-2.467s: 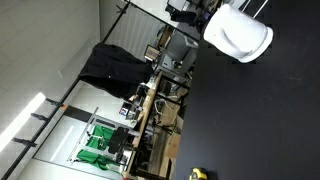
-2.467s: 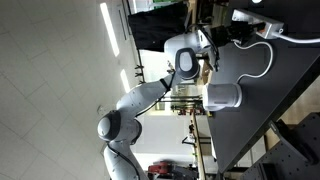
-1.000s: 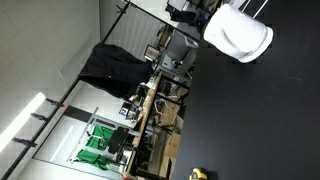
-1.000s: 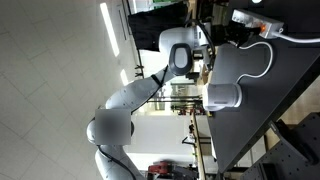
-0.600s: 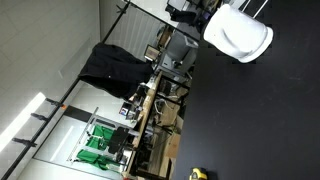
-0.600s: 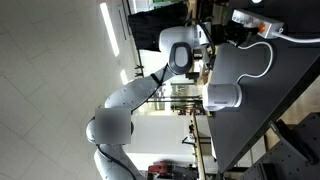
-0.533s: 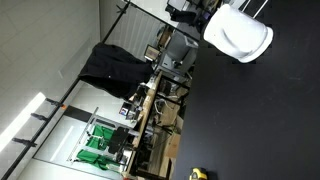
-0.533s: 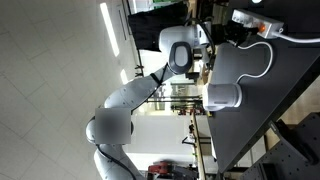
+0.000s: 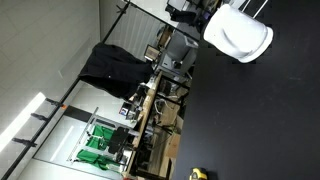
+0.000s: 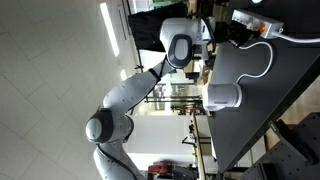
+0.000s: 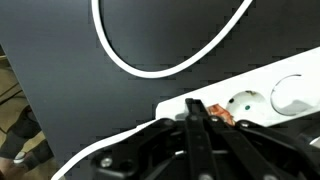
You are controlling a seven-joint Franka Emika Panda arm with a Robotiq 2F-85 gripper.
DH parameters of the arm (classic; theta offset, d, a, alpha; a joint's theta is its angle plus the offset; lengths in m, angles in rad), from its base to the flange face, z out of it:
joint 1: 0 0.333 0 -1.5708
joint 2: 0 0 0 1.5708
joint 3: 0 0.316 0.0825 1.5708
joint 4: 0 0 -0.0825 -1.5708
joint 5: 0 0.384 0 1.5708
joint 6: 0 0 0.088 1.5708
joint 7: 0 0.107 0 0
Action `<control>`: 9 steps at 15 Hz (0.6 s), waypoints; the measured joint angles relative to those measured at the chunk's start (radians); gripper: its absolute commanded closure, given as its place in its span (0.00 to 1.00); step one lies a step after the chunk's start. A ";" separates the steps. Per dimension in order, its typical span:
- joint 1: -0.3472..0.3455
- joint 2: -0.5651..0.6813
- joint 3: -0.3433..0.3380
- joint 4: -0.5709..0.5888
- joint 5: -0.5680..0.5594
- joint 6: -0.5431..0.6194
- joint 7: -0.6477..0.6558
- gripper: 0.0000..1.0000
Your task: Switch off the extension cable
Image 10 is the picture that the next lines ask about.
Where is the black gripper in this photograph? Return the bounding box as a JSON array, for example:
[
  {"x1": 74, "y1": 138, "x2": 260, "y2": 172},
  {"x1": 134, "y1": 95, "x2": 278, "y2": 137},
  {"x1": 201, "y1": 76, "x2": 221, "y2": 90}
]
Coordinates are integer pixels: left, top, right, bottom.
[{"x1": 213, "y1": 20, "x2": 259, "y2": 48}]

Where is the white power strip orange switch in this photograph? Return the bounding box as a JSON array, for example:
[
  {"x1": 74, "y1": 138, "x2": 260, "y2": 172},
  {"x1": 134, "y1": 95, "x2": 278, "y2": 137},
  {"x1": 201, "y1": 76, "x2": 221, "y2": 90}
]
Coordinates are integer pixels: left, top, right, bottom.
[{"x1": 231, "y1": 8, "x2": 285, "y2": 40}]

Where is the black hanging cloth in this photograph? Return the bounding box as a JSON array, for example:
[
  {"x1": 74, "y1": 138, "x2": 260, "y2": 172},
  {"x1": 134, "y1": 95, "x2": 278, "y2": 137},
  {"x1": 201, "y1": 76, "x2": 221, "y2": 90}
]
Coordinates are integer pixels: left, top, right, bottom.
[{"x1": 127, "y1": 1, "x2": 190, "y2": 53}]

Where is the long wooden desk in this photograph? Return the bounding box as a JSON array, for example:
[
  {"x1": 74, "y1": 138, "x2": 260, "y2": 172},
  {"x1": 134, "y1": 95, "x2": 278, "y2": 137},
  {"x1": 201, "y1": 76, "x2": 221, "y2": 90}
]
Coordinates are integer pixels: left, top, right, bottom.
[{"x1": 189, "y1": 111, "x2": 207, "y2": 180}]

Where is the short ceiling light strip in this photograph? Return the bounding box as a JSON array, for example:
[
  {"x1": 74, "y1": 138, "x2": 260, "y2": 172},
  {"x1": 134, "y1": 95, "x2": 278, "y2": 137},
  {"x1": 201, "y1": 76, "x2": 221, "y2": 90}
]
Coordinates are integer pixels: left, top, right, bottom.
[{"x1": 119, "y1": 68, "x2": 130, "y2": 82}]

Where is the grey perforated metal cart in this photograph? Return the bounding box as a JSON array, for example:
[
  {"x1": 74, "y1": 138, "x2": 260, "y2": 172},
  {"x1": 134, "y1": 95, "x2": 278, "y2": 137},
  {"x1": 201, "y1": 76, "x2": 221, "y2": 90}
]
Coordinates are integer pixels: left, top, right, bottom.
[{"x1": 239, "y1": 112, "x2": 320, "y2": 180}]

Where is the long ceiling light strip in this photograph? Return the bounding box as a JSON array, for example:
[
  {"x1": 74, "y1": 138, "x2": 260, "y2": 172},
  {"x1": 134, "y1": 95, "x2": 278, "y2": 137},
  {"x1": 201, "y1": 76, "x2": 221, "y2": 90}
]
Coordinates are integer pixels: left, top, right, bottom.
[{"x1": 99, "y1": 2, "x2": 121, "y2": 58}]

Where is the red machine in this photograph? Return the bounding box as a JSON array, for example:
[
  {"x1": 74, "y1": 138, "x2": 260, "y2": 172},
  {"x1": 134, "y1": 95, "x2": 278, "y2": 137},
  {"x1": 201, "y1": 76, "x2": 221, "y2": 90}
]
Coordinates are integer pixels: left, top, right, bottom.
[{"x1": 147, "y1": 160, "x2": 175, "y2": 177}]

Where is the thin white appliance cable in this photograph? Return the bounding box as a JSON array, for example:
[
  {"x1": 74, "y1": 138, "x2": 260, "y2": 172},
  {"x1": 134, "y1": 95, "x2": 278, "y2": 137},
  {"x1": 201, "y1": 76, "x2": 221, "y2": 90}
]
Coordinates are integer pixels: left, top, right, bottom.
[{"x1": 229, "y1": 39, "x2": 275, "y2": 84}]

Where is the thick white power strip cable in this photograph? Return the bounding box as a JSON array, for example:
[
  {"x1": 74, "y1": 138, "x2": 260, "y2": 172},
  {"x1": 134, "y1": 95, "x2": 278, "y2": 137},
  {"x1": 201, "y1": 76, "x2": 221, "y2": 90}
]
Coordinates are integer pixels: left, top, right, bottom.
[{"x1": 271, "y1": 30, "x2": 320, "y2": 45}]

